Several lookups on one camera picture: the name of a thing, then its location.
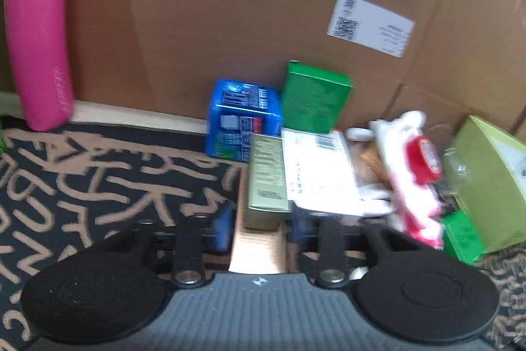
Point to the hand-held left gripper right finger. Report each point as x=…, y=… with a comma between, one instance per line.
x=296, y=231

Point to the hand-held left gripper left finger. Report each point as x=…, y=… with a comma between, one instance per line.
x=224, y=229

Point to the rose gold box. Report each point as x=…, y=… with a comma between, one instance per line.
x=259, y=248

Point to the blue tissue packet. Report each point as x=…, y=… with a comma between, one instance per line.
x=242, y=116

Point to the small green box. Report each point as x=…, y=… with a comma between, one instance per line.
x=464, y=238

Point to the light green cardboard box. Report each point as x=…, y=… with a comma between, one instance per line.
x=489, y=186

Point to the white printed box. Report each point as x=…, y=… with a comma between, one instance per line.
x=320, y=174

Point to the white pink plastic packet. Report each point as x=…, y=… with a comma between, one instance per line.
x=400, y=194

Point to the black and tan patterned mat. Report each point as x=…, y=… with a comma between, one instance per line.
x=102, y=186

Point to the large green box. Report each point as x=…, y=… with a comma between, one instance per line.
x=314, y=98

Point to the clear plastic cup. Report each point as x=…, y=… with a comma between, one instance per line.
x=452, y=166

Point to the white shipping label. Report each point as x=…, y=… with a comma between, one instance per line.
x=372, y=24

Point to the large brown cardboard box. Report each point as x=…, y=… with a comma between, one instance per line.
x=246, y=5

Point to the pink bottle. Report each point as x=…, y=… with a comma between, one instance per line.
x=39, y=30

